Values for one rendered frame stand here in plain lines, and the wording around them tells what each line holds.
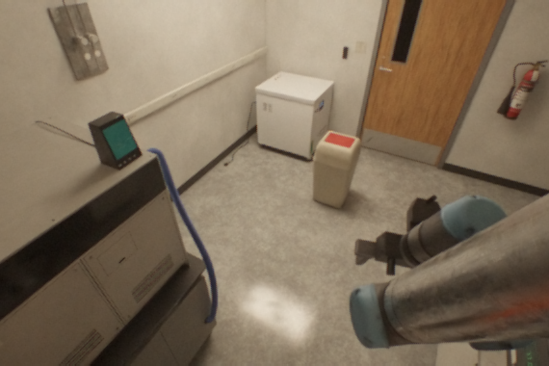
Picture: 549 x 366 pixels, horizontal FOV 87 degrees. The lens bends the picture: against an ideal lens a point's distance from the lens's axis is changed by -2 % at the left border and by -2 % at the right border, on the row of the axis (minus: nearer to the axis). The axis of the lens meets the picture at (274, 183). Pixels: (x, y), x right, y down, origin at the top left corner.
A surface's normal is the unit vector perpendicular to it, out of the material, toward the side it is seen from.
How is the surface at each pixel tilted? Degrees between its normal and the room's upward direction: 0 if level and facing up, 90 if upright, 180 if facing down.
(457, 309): 99
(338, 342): 0
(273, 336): 0
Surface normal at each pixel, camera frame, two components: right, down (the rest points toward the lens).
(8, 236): 0.00, -0.77
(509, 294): -0.91, 0.33
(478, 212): 0.05, -0.44
